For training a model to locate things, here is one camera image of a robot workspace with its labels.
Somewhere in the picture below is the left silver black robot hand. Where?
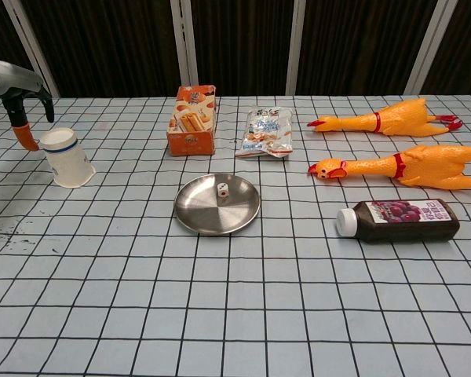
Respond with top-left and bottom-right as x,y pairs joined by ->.
0,57 -> 56,152

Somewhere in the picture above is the white paper cup blue band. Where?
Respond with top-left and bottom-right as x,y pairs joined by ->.
38,127 -> 97,189

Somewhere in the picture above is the round stainless steel plate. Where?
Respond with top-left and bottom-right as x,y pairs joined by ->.
173,174 -> 261,236

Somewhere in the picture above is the orange egg roll snack box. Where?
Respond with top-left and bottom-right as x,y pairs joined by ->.
166,84 -> 218,158

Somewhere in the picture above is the silver white snack bag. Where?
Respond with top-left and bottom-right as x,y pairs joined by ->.
235,105 -> 294,160

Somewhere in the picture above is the light blue grid tablecloth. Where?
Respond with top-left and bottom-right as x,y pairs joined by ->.
0,93 -> 471,377

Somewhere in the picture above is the yellow rubber chicken toy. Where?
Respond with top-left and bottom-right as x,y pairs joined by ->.
307,144 -> 471,192
306,97 -> 464,137

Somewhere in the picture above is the dark grape juice bottle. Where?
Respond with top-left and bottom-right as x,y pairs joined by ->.
336,198 -> 461,244

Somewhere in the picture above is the white metal frame post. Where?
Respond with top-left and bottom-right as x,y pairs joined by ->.
285,0 -> 308,96
405,0 -> 458,95
170,0 -> 200,97
2,0 -> 60,98

